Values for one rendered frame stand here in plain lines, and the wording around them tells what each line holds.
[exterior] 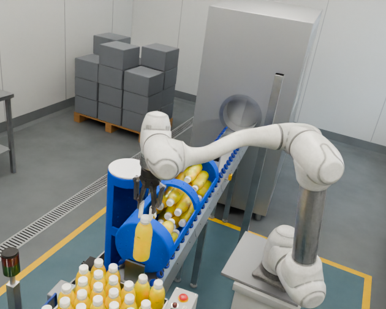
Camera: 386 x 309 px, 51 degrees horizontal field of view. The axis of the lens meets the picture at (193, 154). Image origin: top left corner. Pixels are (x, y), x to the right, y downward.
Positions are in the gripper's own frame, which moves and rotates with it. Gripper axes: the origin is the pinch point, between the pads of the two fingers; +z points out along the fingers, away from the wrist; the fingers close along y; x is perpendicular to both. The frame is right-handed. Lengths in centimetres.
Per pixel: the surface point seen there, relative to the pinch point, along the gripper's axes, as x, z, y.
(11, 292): 28, 38, 42
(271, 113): -159, 2, -22
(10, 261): 28, 22, 41
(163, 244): -18.0, 28.6, -3.3
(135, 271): -11.6, 44.0, 6.8
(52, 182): -189, 149, 188
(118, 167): -91, 42, 61
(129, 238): -17.7, 31.7, 14.1
